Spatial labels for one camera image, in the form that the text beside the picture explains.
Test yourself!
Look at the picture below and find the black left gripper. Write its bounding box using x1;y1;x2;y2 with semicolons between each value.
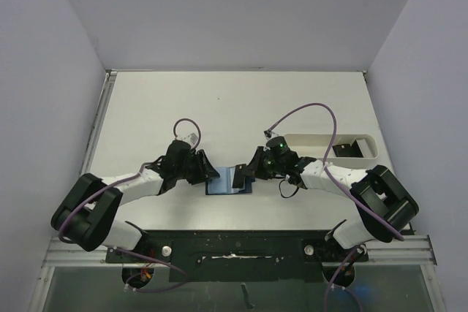
175;150;219;185

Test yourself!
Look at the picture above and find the blue leather card holder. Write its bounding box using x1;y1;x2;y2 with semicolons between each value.
205;166;255;195

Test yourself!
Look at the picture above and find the black credit card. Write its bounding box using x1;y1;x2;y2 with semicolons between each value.
232;164;246;189
333;140;363;158

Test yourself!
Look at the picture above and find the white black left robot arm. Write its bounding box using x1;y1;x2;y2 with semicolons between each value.
50;140;220;262

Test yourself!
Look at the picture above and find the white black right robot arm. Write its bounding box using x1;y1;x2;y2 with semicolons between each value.
244;137;419;260

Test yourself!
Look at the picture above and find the white plastic card tray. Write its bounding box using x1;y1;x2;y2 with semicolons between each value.
284;133;379;159

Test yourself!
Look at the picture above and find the black leaning credit card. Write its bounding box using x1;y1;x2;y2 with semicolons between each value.
333;140;363;158

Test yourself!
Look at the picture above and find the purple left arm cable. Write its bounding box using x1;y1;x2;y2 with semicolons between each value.
57;118;203;294

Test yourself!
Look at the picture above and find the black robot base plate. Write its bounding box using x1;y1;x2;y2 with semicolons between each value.
105;229;370;284

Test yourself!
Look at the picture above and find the aluminium frame rail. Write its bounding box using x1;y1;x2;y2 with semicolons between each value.
358;235;437;265

